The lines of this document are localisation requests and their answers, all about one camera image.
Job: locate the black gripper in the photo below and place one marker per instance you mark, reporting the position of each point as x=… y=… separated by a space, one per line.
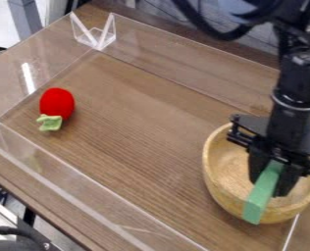
x=277 y=138

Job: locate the green rectangular block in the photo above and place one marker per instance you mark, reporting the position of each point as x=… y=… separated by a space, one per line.
x=262 y=193

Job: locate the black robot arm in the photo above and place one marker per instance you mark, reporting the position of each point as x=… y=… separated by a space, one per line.
x=289 y=16

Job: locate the brown wooden bowl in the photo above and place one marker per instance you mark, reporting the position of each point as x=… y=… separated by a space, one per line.
x=226 y=176

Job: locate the red plush strawberry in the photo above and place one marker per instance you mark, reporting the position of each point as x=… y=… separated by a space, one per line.
x=57 y=106

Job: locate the black equipment under table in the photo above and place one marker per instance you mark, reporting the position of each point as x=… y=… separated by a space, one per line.
x=20 y=237

